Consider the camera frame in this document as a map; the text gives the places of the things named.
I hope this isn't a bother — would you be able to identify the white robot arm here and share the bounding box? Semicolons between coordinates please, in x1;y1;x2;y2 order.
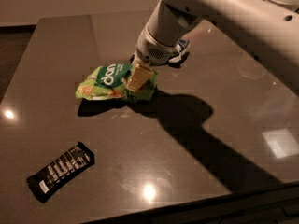
132;0;299;92

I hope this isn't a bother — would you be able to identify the black rxbar chocolate bar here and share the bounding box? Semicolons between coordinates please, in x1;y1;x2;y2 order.
26;142;95;203

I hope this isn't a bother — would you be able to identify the green rice chip bag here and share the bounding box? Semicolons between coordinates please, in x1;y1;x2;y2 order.
75;63;157;103

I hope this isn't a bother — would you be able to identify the blue white snack bag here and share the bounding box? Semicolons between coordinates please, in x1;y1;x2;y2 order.
129;39;191;65

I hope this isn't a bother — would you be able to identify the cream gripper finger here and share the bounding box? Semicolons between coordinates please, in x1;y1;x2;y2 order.
126;64;153;92
122;58;137;85

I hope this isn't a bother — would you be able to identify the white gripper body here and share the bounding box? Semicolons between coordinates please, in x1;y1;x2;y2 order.
134;28;181;66

